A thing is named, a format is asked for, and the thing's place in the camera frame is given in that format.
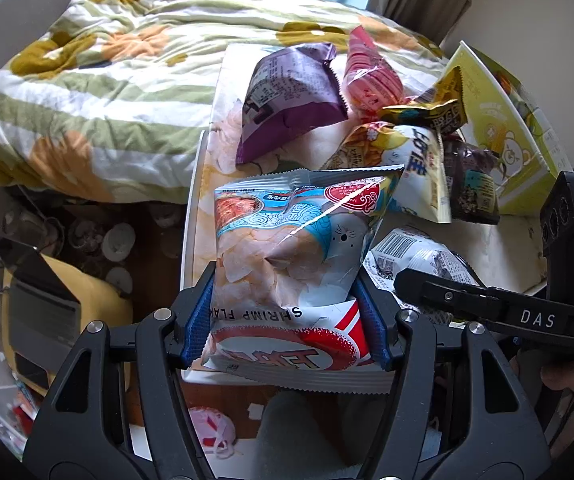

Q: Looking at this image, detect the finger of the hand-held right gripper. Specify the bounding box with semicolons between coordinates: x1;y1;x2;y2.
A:
393;267;491;331

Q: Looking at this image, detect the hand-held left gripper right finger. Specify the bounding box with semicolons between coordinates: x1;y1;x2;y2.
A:
352;270;553;480

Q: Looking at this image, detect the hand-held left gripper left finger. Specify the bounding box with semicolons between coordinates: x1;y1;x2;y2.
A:
22;260;218;480

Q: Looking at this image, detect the white barcode snack packet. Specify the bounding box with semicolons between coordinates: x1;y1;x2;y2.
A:
363;226;485;326

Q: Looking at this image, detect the shrimp chip bag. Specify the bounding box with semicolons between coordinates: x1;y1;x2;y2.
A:
201;165;407;395

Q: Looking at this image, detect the yellow-green cardboard box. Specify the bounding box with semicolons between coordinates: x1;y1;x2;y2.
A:
440;40;574;217

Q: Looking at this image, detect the dark brown snack packet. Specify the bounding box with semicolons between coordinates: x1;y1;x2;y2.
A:
440;132;502;226

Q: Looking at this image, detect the group of glass jars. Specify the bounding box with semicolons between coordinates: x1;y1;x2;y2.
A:
2;200;183;291

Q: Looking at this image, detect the white yellow snack bag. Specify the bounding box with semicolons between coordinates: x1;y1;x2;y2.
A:
319;122;453;224

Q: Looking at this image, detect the white fluffy cloth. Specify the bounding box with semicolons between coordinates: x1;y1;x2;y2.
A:
259;390;363;480

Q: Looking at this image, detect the floral tablecloth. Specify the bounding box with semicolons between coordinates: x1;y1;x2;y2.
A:
179;42;548;386

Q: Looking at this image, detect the gold black snack packet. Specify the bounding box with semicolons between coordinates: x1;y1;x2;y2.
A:
376;66;469;133

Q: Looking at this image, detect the pink snack bag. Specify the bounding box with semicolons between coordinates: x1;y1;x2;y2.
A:
343;26;404;122

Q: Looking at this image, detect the purple snack bag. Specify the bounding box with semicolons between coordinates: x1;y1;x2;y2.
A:
236;42;349;166

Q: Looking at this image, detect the floral striped blanket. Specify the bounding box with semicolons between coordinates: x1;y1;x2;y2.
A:
0;0;448;206

